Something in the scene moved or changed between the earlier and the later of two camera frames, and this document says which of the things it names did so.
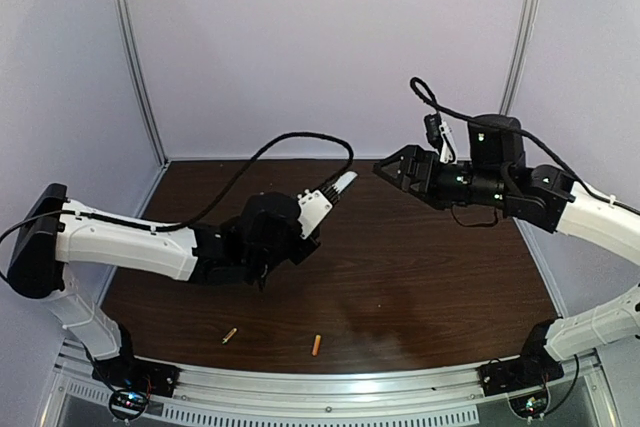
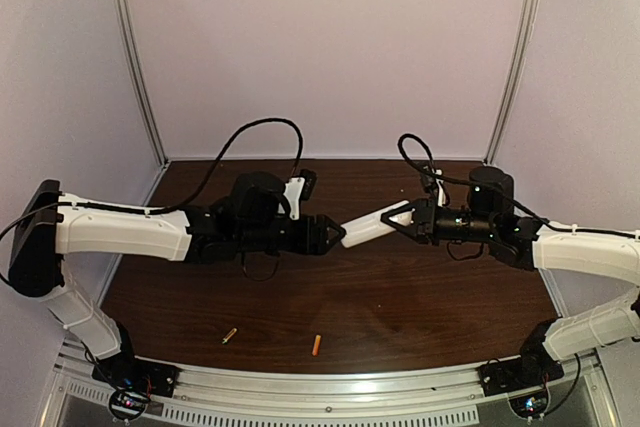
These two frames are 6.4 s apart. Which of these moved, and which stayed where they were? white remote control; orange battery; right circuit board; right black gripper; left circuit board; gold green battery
Moved: right black gripper; white remote control
Stayed: left circuit board; orange battery; gold green battery; right circuit board
